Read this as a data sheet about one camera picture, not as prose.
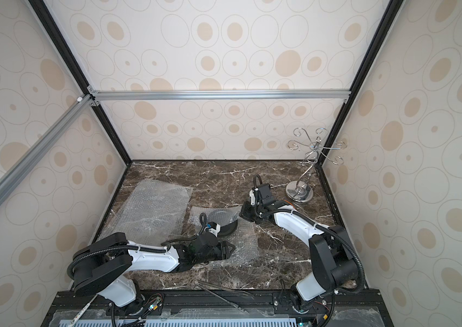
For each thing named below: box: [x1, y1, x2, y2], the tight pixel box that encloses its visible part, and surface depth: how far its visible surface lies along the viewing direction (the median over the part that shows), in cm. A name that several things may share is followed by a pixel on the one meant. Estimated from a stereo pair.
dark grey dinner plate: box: [207, 210, 238, 238], surface depth 92 cm
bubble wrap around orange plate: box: [99, 179, 194, 244], surface depth 99 cm
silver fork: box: [68, 293, 99, 327], surface depth 71 cm
